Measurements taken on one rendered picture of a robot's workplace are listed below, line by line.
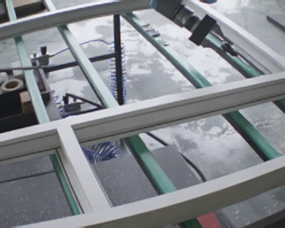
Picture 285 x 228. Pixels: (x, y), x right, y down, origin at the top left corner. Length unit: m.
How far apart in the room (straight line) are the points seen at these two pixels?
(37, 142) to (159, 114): 0.38
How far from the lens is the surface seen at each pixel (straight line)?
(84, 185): 1.19
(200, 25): 1.88
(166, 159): 1.83
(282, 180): 1.29
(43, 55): 2.68
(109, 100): 1.66
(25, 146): 1.42
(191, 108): 1.53
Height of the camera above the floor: 1.69
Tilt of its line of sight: 32 degrees down
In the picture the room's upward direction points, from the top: 2 degrees counter-clockwise
